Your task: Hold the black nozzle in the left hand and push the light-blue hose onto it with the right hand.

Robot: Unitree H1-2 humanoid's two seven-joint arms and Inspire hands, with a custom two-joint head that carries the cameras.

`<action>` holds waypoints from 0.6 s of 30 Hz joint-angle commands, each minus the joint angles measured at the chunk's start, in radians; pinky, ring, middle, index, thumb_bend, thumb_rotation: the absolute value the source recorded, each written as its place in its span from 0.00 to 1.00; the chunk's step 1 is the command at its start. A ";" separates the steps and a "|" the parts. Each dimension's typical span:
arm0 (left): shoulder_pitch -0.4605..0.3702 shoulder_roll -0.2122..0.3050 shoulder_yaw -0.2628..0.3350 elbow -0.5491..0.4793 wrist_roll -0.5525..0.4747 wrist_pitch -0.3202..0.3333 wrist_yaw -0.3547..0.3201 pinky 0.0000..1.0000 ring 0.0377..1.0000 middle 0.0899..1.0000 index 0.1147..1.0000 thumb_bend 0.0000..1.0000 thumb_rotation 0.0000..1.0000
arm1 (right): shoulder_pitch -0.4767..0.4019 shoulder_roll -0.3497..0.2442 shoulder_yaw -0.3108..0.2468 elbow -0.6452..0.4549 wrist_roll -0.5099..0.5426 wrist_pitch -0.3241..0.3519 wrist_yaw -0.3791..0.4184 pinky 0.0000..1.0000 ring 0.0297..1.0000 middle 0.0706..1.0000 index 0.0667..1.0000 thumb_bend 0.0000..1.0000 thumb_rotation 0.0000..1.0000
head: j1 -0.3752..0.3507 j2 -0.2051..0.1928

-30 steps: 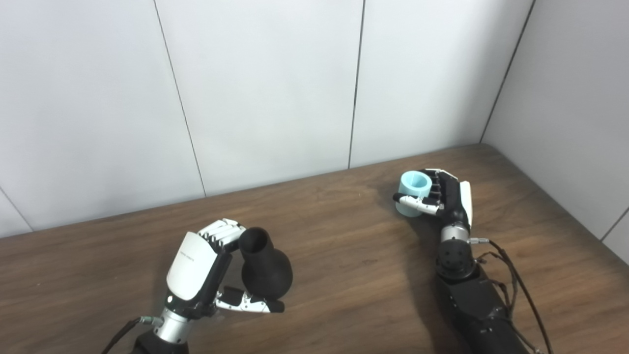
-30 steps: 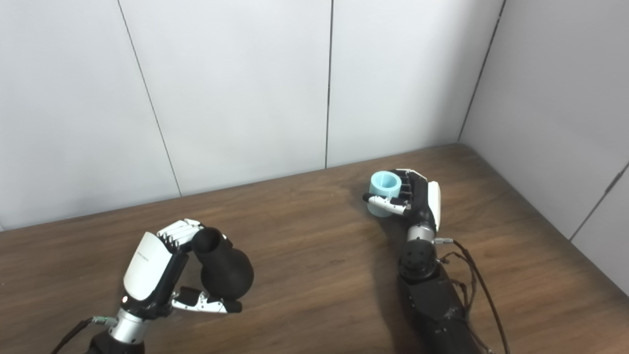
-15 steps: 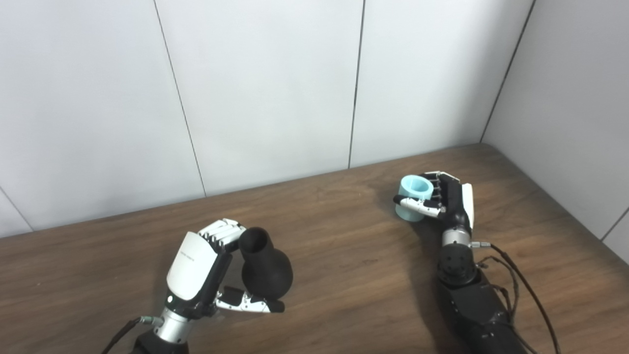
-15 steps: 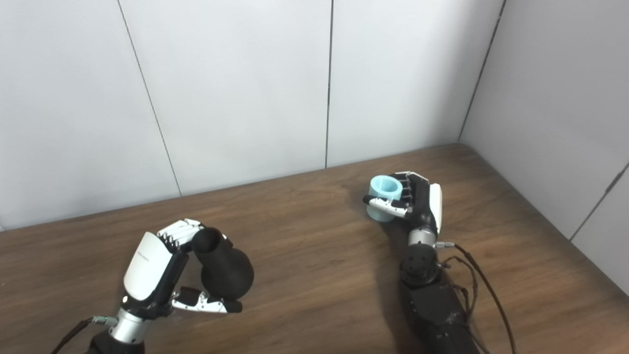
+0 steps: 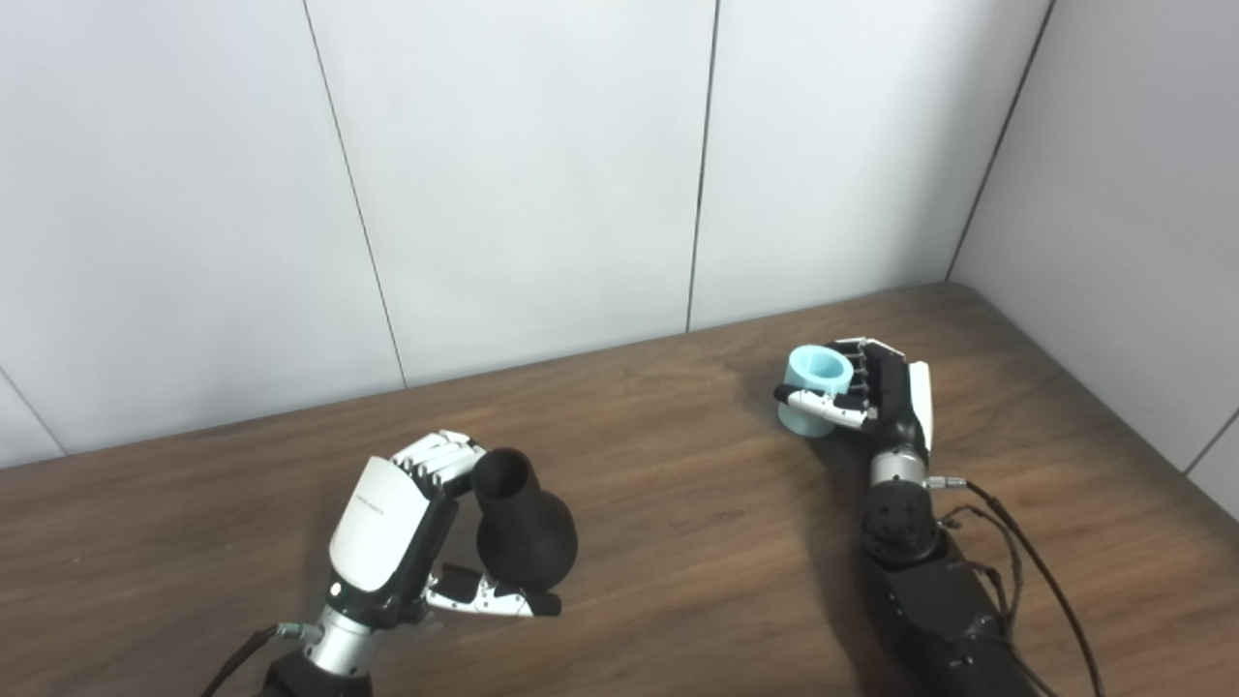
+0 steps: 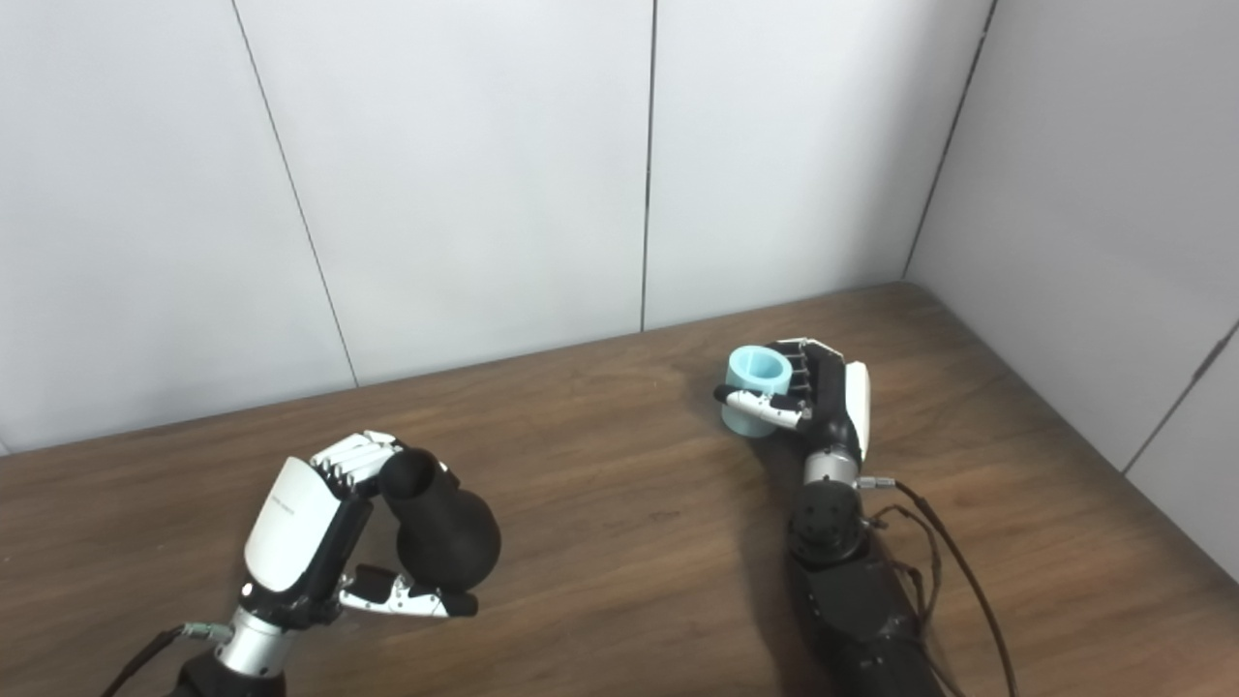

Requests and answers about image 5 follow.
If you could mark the black flared nozzle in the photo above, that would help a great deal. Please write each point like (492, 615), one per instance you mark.
(528, 537)

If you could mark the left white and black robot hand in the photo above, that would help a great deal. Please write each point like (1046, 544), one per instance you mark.
(377, 523)

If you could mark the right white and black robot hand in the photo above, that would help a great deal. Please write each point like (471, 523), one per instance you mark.
(895, 407)

